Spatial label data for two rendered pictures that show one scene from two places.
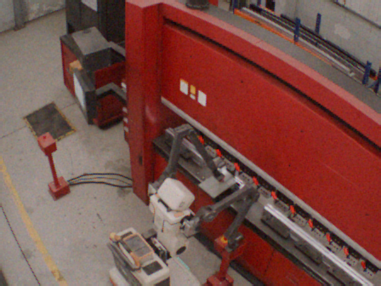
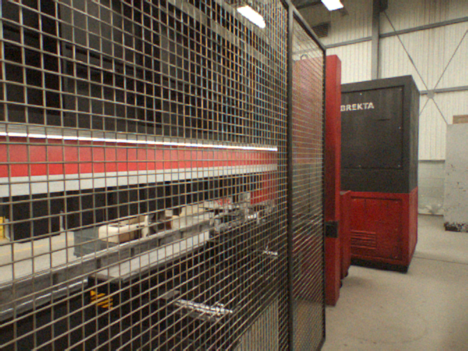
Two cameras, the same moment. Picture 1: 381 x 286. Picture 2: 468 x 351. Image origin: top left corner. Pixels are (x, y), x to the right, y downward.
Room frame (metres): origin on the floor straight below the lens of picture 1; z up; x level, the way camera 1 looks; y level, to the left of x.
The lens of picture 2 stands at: (1.66, -2.83, 1.38)
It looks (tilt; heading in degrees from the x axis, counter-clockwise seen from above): 3 degrees down; 71
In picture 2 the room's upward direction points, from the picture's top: 1 degrees counter-clockwise
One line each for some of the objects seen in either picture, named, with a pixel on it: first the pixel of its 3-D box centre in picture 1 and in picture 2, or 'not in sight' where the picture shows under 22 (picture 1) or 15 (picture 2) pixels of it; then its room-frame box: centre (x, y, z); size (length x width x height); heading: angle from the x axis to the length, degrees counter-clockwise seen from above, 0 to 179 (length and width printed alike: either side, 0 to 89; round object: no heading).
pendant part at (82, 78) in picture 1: (85, 94); not in sight; (2.99, 0.95, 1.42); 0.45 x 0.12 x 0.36; 31
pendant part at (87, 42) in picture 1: (91, 78); not in sight; (3.07, 0.91, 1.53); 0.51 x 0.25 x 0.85; 31
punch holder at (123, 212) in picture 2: (337, 239); (118, 202); (1.66, -1.15, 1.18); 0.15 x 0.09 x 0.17; 44
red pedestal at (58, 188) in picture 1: (52, 166); not in sight; (3.04, 1.50, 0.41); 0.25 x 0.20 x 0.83; 134
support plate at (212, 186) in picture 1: (218, 184); (218, 206); (2.41, -0.23, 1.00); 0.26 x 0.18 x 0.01; 134
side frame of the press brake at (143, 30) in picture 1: (170, 96); (294, 180); (3.34, 0.21, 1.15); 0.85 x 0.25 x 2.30; 134
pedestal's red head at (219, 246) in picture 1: (230, 244); not in sight; (1.96, -0.36, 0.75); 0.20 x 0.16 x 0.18; 38
